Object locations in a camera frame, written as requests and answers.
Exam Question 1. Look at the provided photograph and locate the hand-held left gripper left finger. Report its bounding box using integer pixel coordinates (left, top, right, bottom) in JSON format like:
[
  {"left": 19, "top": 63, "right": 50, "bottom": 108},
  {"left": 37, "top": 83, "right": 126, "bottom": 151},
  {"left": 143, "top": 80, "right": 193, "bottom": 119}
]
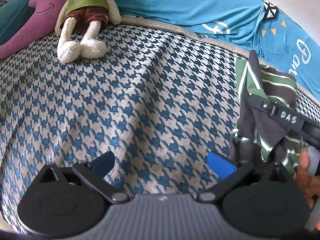
[{"left": 37, "top": 151, "right": 129, "bottom": 204}]

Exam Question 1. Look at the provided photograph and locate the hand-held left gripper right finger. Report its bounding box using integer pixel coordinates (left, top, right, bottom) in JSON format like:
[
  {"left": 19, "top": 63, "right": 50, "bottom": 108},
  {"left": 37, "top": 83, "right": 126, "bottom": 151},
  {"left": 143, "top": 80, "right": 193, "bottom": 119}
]
[{"left": 197, "top": 152, "right": 292, "bottom": 204}]

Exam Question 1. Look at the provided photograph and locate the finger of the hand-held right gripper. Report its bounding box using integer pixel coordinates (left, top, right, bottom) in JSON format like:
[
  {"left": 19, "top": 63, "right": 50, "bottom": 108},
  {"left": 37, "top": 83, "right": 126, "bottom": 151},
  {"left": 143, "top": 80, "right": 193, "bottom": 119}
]
[{"left": 246, "top": 94, "right": 310, "bottom": 133}]

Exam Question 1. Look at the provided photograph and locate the green grey striped T-shirt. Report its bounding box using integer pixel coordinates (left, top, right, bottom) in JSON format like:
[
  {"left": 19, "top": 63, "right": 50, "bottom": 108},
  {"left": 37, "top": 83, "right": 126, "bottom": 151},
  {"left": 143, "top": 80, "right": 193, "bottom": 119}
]
[{"left": 229, "top": 50, "right": 307, "bottom": 180}]

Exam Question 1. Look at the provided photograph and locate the person's right hand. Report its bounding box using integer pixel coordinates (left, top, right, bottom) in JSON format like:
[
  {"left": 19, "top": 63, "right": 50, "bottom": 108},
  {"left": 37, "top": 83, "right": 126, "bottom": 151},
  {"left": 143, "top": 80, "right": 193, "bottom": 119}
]
[{"left": 296, "top": 147, "right": 320, "bottom": 209}]

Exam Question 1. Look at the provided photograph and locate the blue houndstooth mattress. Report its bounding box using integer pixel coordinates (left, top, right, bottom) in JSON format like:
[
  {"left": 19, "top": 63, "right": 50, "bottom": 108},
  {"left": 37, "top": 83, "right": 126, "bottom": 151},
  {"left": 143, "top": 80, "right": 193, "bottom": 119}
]
[{"left": 0, "top": 16, "right": 320, "bottom": 233}]

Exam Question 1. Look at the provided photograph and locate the blue printed pillow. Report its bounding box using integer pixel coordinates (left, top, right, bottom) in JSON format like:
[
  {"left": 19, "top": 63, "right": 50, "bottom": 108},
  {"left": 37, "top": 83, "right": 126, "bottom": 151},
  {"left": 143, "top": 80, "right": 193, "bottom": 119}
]
[{"left": 101, "top": 0, "right": 320, "bottom": 100}]

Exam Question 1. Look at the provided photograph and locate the white rabbit plush toy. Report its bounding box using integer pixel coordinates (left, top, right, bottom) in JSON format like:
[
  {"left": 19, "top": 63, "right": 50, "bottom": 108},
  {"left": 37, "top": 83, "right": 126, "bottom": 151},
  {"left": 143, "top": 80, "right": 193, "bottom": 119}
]
[{"left": 55, "top": 0, "right": 122, "bottom": 63}]

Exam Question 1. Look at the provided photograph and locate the purple moon plush pillow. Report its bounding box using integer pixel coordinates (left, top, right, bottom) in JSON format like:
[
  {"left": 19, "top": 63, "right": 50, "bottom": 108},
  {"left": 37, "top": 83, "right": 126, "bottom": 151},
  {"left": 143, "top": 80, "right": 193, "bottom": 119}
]
[{"left": 0, "top": 0, "right": 73, "bottom": 59}]

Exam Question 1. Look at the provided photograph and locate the teal pillow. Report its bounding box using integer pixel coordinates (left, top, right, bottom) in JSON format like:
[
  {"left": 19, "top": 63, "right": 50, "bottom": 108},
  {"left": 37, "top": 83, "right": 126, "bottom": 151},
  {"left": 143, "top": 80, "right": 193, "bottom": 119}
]
[{"left": 0, "top": 0, "right": 38, "bottom": 47}]

